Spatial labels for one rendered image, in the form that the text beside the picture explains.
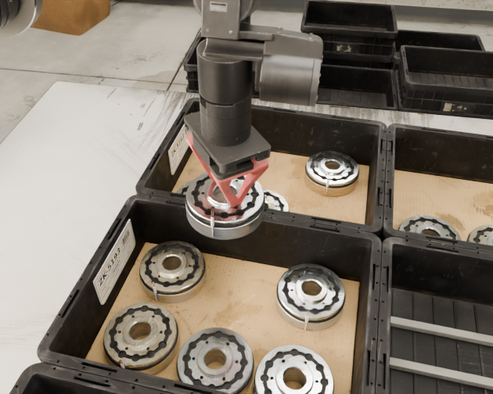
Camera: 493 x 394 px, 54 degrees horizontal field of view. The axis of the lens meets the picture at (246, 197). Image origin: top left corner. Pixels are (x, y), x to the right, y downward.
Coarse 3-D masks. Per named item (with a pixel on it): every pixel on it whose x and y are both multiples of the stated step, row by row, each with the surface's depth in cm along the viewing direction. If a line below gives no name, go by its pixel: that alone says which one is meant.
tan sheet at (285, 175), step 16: (192, 160) 100; (272, 160) 100; (288, 160) 100; (304, 160) 100; (192, 176) 97; (272, 176) 97; (288, 176) 97; (368, 176) 97; (288, 192) 93; (304, 192) 93; (352, 192) 93; (304, 208) 90; (320, 208) 90; (336, 208) 90; (352, 208) 90
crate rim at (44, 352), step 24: (120, 216) 75; (264, 216) 75; (360, 240) 72; (96, 264) 68; (72, 312) 63; (48, 336) 60; (48, 360) 57; (72, 360) 57; (144, 384) 55; (168, 384) 55
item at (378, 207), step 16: (272, 112) 96; (288, 112) 96; (304, 112) 96; (176, 128) 92; (384, 128) 92; (160, 144) 88; (384, 144) 88; (160, 160) 85; (384, 160) 84; (144, 176) 81; (384, 176) 82; (144, 192) 79; (160, 192) 79; (336, 224) 74; (352, 224) 73
